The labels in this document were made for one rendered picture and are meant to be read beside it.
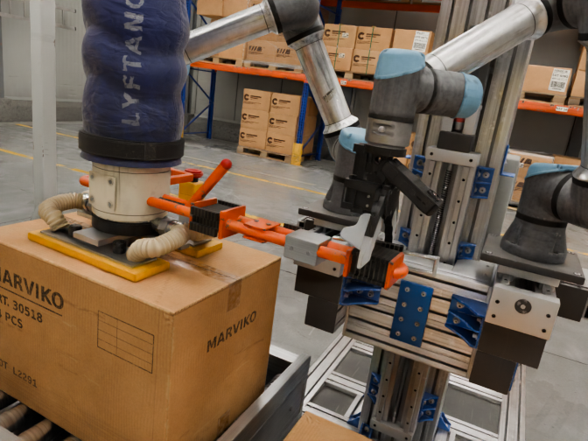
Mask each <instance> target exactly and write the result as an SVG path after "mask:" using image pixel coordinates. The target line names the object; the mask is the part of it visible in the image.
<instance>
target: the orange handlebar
mask: <svg viewBox="0 0 588 441"><path fill-rule="evenodd" d="M79 181H80V184H81V185H83V186H86V187H89V175H84V176H82V177H80V179H79ZM192 181H193V174H192V173H190V172H187V171H181V170H177V169H173V168H171V185H176V184H181V183H186V182H192ZM162 198H166V199H168V200H174V201H177V202H180V203H184V204H186V202H187V201H188V200H185V199H180V198H177V197H173V196H171V195H167V194H164V195H163V197H162ZM147 204H148V206H151V207H155V208H159V209H162V210H165V211H167V212H171V213H174V214H179V215H182V216H185V217H188V218H189V217H190V207H188V206H182V205H180V204H177V203H173V202H170V201H167V200H164V199H159V198H155V197H149V198H148V199H147ZM280 225H281V224H280V223H277V222H274V221H271V220H265V219H263V218H259V219H256V220H254V219H251V218H248V217H245V216H241V215H240V216H239V217H238V218H237V220H231V219H228V220H227V221H226V223H225V228H226V229H228V230H231V231H234V232H237V233H240V234H243V236H242V238H246V239H249V240H251V241H254V242H260V243H262V244H264V243H265V242H271V243H275V244H277V245H280V246H284V244H285V236H286V235H287V234H290V233H292V232H294V230H291V229H288V228H285V227H279V226H280ZM350 248H351V247H350V246H347V245H344V244H340V243H337V242H334V241H329V242H328V244H327V247H324V246H320V247H319V249H318V251H317V256H318V257H320V258H324V259H326V260H329V261H333V262H336V263H341V264H344V265H345V260H346V254H347V250H348V249H350ZM408 273H409V268H408V266H407V265H406V264H405V263H404V262H401V263H400V265H399V266H397V267H395V270H394V273H393V279H401V278H404V277H406V276H407V275H408Z"/></svg>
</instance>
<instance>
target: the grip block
mask: <svg viewBox="0 0 588 441"><path fill-rule="evenodd" d="M245 212H246V206H244V205H239V204H235V203H232V202H229V201H225V200H222V199H218V203H217V198H215V197H214V198H211V199H203V200H199V201H195V202H191V205H190V217H189V230H192V231H196V232H199V233H202V234H204V235H209V236H212V237H217V235H218V239H220V240H221V239H224V238H227V237H229V236H231V235H236V234H239V233H237V232H234V231H231V230H228V229H226V228H225V223H226V221H227V220H228V219H231V220H234V221H237V218H238V217H239V216H240V215H241V216H245Z"/></svg>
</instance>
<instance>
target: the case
mask: <svg viewBox="0 0 588 441"><path fill-rule="evenodd" d="M44 228H49V225H47V224H46V222H45V221H44V220H42V219H37V220H29V221H25V222H20V223H16V224H11V225H6V226H1V227H0V389H1V390H2V391H3V392H5V393H7V394H8V395H10V396H12V397H14V398H15V399H17V400H18V401H20V402H21V403H23V404H24V405H26V406H28V407H29V408H31V409H32V410H35V411H36V412H38V413H39V414H40V415H42V416H43V417H45V418H47V419H49V420H50V421H52V422H53V423H55V424H57V425H58V426H59V427H61V428H63V429H64V430H66V431H68V432H70V433H71V434H73V435H74V436H76V437H77V438H79V439H80V440H82V441H214V440H215V439H216V438H217V437H218V436H219V435H220V434H221V433H222V432H223V431H224V430H225V429H226V428H227V427H228V426H229V425H230V424H231V423H232V422H233V421H234V420H235V419H236V418H238V417H239V416H240V415H241V414H242V413H243V412H244V411H245V410H246V409H247V408H248V407H249V406H250V405H251V404H252V403H253V402H254V401H255V400H256V399H257V398H258V397H259V396H260V395H261V394H262V393H263V392H264V388H265V381H266V374H267V367H268V360H269V353H270V341H271V334H272V326H273V320H274V313H275V306H276V299H277V286H278V279H279V272H280V266H281V259H282V258H281V257H280V256H277V255H272V254H269V253H266V252H262V251H260V250H257V249H254V248H249V247H246V246H243V245H241V244H237V243H234V242H231V241H226V240H223V239H221V240H220V239H218V237H216V238H213V239H214V240H216V241H219V242H222V243H223V244H222V249H220V250H217V251H215V252H213V253H210V254H208V255H204V256H202V257H199V258H195V257H192V256H189V255H185V254H183V253H180V252H178V251H175V250H173V251H172V252H170V253H169V254H165V255H161V256H160V257H159V258H161V259H163V260H166V261H168V262H169V263H170V268H169V269H168V270H166V271H163V272H160V273H158V274H156V275H154V276H149V277H147V278H145V279H143V280H140V281H137V282H132V281H130V280H128V279H126V278H123V277H121V276H118V275H116V274H113V273H111V272H108V271H106V270H104V269H100V268H98V267H95V266H94V265H91V264H89V263H86V262H83V261H81V260H78V259H76V258H73V257H71V256H70V255H66V254H63V253H61V252H59V251H57V250H54V249H52V248H48V247H46V246H44V245H41V244H39V243H36V242H35V241H31V240H29V239H28V233H29V232H31V231H35V230H40V229H44Z"/></svg>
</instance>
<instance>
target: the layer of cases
mask: <svg viewBox="0 0 588 441"><path fill-rule="evenodd" d="M283 441H375V440H373V439H371V438H369V437H365V436H363V435H361V434H360V433H357V432H355V431H353V430H349V429H348V428H345V427H343V426H341V425H339V424H336V423H334V422H331V421H329V420H327V419H324V418H323V417H321V416H317V415H315V414H313V413H311V412H309V411H306V412H305V413H304V414H303V415H302V416H301V418H300V419H299V420H298V422H297V423H296V425H295V426H294V427H293V428H292V430H291V431H290V433H289V434H288V435H287V437H286V438H285V439H284V440H283Z"/></svg>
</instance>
